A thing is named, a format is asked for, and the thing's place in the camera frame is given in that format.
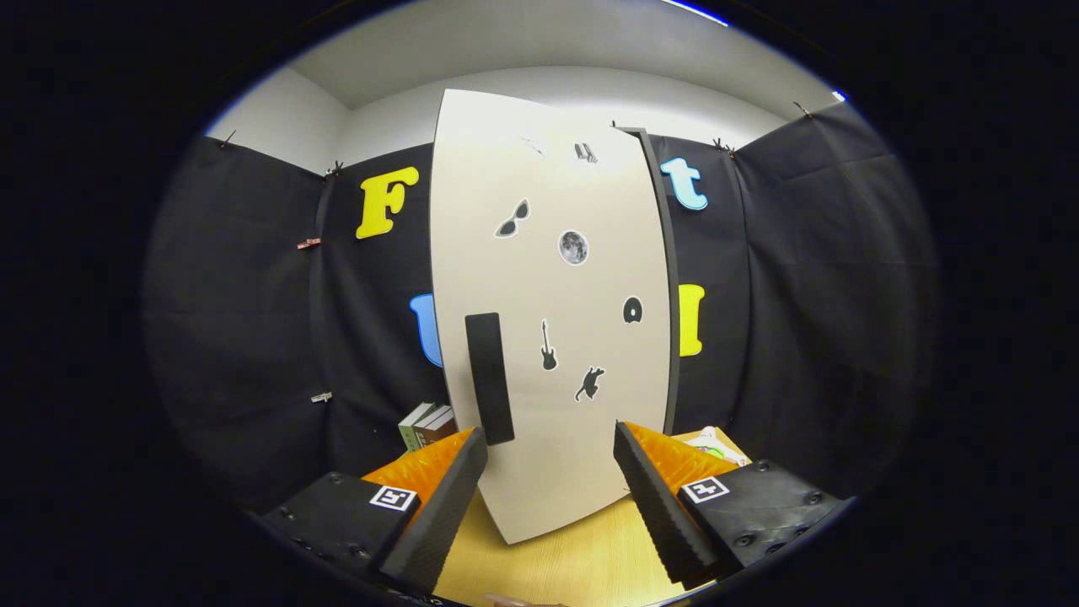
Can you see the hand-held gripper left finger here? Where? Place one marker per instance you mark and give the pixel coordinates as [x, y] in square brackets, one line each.
[438, 523]

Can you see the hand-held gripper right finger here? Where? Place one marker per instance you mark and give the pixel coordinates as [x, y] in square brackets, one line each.
[657, 514]

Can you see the white green plastic packet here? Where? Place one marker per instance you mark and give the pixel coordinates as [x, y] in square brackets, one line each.
[716, 447]

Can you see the dark brown book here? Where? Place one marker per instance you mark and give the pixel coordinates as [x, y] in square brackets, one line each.
[440, 428]

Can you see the green cover book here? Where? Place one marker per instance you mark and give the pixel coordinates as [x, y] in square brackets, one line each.
[413, 426]

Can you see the grey cabinet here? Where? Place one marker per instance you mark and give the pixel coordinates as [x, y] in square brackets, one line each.
[671, 253]

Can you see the black backdrop cloth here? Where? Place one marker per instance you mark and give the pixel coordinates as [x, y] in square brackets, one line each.
[236, 337]

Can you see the long ceiling light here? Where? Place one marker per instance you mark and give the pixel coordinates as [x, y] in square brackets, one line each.
[695, 10]

